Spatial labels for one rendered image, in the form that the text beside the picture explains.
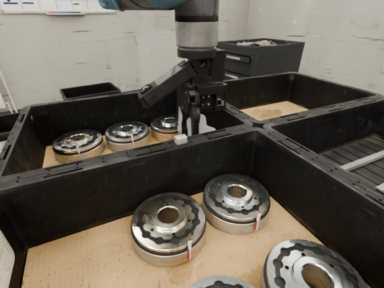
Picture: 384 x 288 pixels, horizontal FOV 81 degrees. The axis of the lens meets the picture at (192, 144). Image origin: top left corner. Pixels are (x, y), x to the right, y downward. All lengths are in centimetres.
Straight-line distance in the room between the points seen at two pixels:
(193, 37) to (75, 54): 303
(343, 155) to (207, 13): 42
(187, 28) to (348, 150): 45
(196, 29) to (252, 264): 35
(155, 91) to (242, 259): 30
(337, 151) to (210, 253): 40
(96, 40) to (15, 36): 85
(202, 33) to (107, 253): 36
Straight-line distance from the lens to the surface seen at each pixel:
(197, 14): 41
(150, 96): 42
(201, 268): 32
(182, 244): 30
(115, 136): 55
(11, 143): 45
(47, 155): 60
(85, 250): 36
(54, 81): 342
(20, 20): 334
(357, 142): 69
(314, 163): 35
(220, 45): 210
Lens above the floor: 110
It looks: 30 degrees down
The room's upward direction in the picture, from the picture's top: straight up
